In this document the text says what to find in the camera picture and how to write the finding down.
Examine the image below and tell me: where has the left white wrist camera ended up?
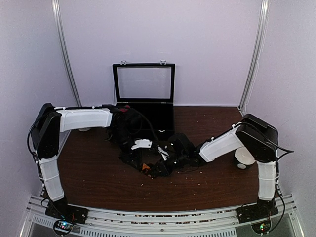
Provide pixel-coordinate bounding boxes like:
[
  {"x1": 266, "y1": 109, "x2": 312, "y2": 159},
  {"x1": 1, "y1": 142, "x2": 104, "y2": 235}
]
[{"x1": 131, "y1": 139, "x2": 153, "y2": 150}]

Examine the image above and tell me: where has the left aluminium frame post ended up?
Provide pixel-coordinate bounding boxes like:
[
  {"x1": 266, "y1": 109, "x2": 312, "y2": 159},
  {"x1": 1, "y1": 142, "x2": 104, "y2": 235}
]
[{"x1": 51, "y1": 0, "x2": 82, "y2": 107}]

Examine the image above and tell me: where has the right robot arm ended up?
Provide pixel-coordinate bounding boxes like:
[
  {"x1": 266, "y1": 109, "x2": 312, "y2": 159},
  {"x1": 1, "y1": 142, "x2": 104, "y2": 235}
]
[{"x1": 142, "y1": 114, "x2": 292, "y2": 218}]

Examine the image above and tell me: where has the white and navy bowl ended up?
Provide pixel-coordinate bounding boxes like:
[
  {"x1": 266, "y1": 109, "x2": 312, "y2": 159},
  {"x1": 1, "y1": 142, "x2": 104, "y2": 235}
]
[{"x1": 234, "y1": 147, "x2": 255, "y2": 169}]

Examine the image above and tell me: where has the aluminium frame post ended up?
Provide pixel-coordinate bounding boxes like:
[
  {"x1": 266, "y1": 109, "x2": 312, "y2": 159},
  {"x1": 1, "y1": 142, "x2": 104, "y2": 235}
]
[
  {"x1": 51, "y1": 0, "x2": 82, "y2": 107},
  {"x1": 238, "y1": 0, "x2": 271, "y2": 115}
]

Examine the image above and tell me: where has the maroon purple striped sock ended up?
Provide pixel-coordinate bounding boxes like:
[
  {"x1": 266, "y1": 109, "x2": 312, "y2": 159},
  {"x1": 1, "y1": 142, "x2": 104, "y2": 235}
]
[{"x1": 119, "y1": 105, "x2": 130, "y2": 112}]

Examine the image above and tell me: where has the right aluminium frame post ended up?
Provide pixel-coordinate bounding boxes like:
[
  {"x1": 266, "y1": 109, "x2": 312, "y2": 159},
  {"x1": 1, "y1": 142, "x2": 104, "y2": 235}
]
[{"x1": 238, "y1": 0, "x2": 271, "y2": 115}]

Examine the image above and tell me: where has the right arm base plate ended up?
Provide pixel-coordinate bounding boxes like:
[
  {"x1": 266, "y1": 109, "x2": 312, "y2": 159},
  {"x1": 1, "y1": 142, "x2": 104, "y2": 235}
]
[{"x1": 236, "y1": 204, "x2": 278, "y2": 223}]

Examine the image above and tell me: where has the black display box with lid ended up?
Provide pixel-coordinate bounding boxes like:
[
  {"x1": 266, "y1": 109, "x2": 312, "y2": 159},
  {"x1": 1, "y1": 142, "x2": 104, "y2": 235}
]
[{"x1": 112, "y1": 62, "x2": 176, "y2": 141}]

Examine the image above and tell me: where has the front aluminium rail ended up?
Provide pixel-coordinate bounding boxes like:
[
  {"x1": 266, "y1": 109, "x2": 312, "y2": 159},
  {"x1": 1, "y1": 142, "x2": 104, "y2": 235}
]
[{"x1": 18, "y1": 195, "x2": 306, "y2": 237}]

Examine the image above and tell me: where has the black red orange argyle sock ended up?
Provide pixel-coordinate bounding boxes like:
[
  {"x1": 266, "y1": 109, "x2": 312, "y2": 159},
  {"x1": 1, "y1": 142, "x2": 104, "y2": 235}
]
[{"x1": 141, "y1": 163, "x2": 153, "y2": 177}]

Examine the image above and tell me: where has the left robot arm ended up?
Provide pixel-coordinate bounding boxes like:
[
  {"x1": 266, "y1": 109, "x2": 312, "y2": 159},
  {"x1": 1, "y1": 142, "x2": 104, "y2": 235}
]
[{"x1": 27, "y1": 103, "x2": 158, "y2": 219}]

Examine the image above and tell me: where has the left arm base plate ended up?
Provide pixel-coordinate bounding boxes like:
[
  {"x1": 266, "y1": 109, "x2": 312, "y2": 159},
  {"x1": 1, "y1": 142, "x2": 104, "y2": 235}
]
[{"x1": 45, "y1": 206, "x2": 88, "y2": 224}]

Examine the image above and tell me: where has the white fluted bowl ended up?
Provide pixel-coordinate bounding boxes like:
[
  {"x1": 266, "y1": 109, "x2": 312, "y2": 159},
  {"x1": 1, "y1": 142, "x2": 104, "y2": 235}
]
[{"x1": 78, "y1": 128, "x2": 90, "y2": 132}]

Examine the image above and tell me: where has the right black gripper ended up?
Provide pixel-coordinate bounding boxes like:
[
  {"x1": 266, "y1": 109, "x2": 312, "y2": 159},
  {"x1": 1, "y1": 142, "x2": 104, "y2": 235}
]
[{"x1": 150, "y1": 152, "x2": 188, "y2": 177}]

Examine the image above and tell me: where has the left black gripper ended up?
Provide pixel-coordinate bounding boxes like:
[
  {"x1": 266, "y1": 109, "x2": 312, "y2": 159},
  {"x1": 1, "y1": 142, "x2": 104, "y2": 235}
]
[{"x1": 110, "y1": 128, "x2": 143, "y2": 170}]

